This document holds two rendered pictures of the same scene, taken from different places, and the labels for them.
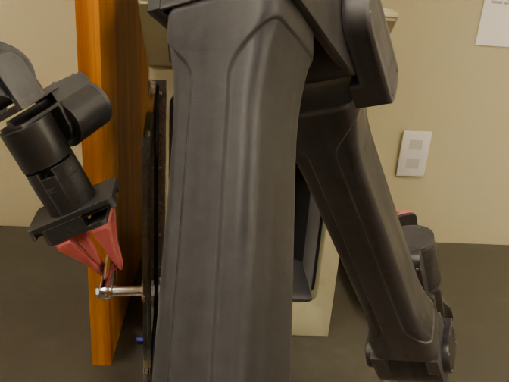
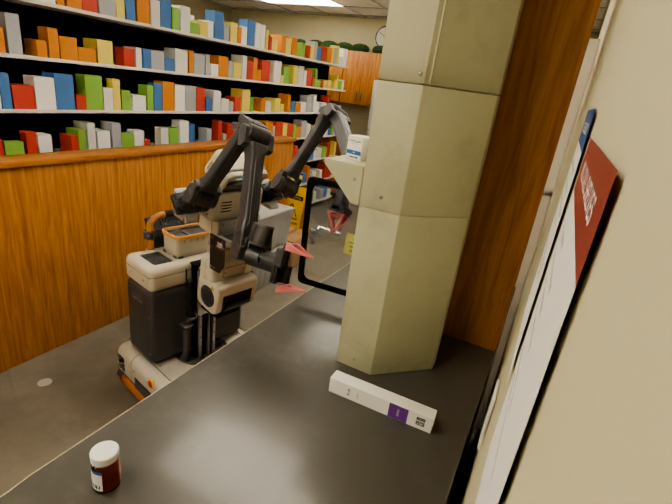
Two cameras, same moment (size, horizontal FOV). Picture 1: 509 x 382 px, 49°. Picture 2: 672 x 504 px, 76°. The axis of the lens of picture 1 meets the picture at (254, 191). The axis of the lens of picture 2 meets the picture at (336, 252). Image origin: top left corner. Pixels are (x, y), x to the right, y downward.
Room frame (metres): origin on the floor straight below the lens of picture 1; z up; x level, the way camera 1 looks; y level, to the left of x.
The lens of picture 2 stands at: (1.33, -1.10, 1.69)
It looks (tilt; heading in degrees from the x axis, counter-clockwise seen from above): 21 degrees down; 120
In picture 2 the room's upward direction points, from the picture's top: 8 degrees clockwise
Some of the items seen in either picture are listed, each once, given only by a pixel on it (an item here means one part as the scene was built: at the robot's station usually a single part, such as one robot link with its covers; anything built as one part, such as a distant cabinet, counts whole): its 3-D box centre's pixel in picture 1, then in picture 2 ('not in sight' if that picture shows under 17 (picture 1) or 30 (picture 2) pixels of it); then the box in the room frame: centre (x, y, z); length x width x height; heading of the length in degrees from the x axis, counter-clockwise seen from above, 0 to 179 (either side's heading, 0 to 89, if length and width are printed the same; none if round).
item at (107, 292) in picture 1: (123, 275); not in sight; (0.57, 0.15, 1.20); 0.10 x 0.05 x 0.03; 10
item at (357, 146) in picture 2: not in sight; (360, 147); (0.77, -0.07, 1.54); 0.05 x 0.05 x 0.06; 80
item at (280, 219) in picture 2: not in sight; (254, 227); (-0.98, 1.52, 0.49); 0.60 x 0.42 x 0.33; 95
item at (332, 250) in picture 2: (151, 252); (342, 241); (0.64, 0.13, 1.19); 0.30 x 0.01 x 0.40; 10
